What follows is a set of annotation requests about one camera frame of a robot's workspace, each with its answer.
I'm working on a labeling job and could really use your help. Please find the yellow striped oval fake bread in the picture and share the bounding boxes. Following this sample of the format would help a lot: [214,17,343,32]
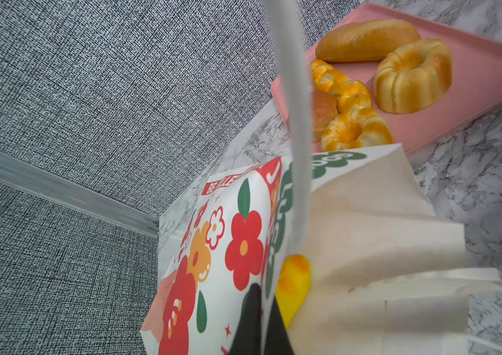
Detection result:
[275,254,311,329]

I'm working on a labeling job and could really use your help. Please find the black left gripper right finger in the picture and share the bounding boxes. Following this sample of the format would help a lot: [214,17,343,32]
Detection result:
[269,310,295,355]

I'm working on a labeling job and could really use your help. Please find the long orange fake bread loaf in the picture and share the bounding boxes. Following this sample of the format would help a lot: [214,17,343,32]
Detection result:
[315,19,420,63]

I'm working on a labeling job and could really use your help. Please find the round brown fake bun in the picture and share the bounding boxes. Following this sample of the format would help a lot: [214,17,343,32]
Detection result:
[311,89,339,143]

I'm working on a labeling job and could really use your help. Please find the small yellow fake bread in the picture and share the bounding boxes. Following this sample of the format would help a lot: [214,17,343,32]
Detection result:
[373,38,452,114]

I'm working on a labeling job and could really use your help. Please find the yellow twisted fake bread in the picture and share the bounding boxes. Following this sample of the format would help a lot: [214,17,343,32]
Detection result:
[311,60,372,113]

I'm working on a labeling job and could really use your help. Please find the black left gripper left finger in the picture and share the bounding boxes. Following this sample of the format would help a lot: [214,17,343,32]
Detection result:
[229,283,261,355]

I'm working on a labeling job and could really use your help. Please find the white floral paper bag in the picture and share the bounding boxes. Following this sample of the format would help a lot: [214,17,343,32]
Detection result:
[140,1,502,354]

